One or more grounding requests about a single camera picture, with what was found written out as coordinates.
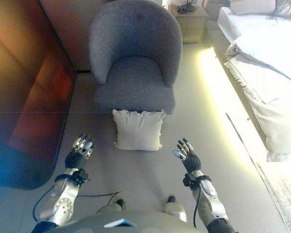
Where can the bed with white duvet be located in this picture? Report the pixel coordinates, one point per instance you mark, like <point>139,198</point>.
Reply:
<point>269,60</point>

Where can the glossy brown wooden cabinet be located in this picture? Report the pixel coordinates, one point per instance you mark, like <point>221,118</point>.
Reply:
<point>26,85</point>

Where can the white bed pillow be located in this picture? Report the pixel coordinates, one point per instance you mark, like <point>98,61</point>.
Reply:
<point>252,6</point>

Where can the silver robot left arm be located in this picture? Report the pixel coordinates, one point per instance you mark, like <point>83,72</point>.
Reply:
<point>63,201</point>

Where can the silver robot left leg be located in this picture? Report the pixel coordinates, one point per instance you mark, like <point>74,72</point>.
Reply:
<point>111,207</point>

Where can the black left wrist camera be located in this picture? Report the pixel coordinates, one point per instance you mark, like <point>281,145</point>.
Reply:
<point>82,176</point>

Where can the grey fabric armchair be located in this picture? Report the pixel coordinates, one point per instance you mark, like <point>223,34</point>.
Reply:
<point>135,60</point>

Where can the white fringed cushion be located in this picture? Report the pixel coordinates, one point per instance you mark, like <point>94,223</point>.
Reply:
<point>138,131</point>

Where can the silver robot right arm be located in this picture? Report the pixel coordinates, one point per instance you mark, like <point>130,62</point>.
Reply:
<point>208,194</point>

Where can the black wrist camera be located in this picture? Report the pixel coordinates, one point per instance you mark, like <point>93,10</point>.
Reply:
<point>188,180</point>
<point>82,176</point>

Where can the grey patterned rug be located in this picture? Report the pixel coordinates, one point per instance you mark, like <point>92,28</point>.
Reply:
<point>286,194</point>

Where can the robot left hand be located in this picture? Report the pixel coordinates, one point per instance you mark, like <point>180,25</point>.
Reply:
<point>75,160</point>

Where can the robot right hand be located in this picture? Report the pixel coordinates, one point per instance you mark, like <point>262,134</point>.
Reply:
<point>191,162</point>

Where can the light wooden nightstand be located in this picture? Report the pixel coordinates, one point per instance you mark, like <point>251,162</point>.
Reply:
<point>192,24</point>

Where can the grey robot torso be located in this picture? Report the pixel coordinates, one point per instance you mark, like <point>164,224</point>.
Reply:
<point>135,222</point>

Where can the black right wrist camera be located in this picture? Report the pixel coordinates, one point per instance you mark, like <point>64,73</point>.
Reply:
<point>188,180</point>

